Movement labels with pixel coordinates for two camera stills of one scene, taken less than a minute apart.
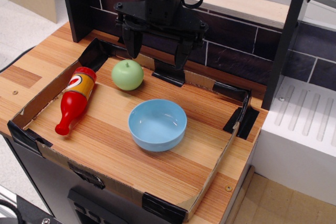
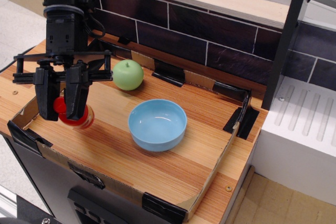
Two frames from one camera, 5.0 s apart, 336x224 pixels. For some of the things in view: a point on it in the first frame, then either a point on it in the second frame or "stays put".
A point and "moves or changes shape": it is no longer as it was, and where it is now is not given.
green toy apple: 127,74 stays put
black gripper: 164,10 to 66,42
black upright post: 290,25 stays put
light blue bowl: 157,125 stays put
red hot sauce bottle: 80,88 moves or changes shape
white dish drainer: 297,148 stays put
